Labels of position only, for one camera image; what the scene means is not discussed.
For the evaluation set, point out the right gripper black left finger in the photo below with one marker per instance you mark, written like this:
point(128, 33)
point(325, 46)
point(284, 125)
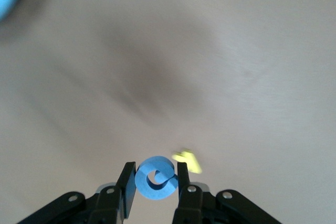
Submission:
point(128, 190)

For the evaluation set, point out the yellow foam letter K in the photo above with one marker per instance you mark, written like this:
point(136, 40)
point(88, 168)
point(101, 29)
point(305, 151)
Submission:
point(193, 165)

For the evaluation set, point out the blue foam letter G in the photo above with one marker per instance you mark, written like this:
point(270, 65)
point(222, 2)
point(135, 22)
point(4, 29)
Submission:
point(147, 190)

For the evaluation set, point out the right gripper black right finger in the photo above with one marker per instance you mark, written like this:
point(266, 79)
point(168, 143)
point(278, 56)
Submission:
point(183, 182)

